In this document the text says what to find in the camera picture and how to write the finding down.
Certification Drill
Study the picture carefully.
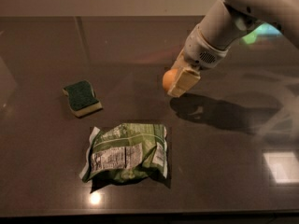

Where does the orange fruit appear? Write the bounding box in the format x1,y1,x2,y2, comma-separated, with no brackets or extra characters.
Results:
163,69,178,91

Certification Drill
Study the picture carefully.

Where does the green jalapeno chip bag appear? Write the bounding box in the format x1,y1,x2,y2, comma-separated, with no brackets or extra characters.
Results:
79,123,168,184

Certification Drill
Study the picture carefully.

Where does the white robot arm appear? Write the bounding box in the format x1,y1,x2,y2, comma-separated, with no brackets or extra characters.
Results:
163,0,299,97

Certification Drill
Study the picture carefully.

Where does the green and yellow sponge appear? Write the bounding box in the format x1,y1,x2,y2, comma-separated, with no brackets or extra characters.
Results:
63,80,103,118

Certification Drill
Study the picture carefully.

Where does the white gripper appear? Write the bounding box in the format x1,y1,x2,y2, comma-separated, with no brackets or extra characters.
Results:
167,24,228,97

